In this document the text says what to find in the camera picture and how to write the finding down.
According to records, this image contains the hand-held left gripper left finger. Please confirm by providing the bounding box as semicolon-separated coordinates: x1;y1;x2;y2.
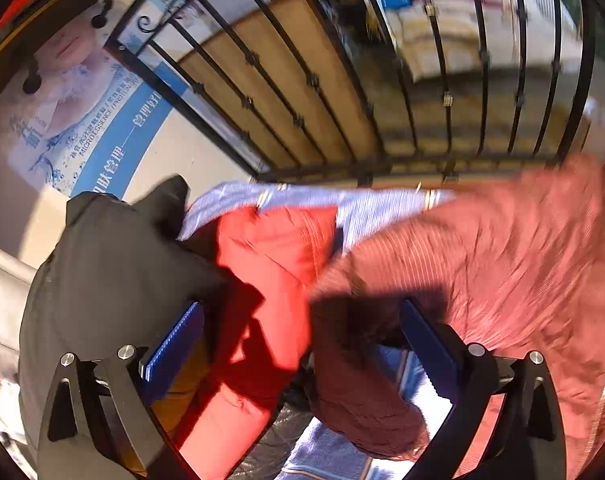
36;301;206;480

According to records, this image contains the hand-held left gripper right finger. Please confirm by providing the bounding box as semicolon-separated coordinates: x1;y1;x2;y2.
401;299;568;480

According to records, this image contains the maroon jacket with key-print lining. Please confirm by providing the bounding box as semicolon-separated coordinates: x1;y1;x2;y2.
302;152;605;480

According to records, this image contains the mustard yellow cloth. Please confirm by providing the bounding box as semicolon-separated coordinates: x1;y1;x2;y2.
122;340;208;476

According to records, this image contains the black garment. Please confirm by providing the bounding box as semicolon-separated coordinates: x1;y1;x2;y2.
18;175;228;466

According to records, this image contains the bright red garment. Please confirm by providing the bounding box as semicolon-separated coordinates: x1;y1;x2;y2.
172;205;339;461

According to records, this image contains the dark plastic sheet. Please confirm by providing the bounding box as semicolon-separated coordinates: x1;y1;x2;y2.
232;400;323;480

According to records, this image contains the blue checked blanket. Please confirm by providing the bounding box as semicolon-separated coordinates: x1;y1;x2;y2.
177;181;458;480

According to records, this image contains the white mattress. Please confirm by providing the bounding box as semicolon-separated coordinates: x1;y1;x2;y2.
383;0;583;81

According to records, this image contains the black metal bed frame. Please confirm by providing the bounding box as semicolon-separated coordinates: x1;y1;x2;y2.
105;0;597;191

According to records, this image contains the wall poster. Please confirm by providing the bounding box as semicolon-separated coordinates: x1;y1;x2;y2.
7;0;193;201

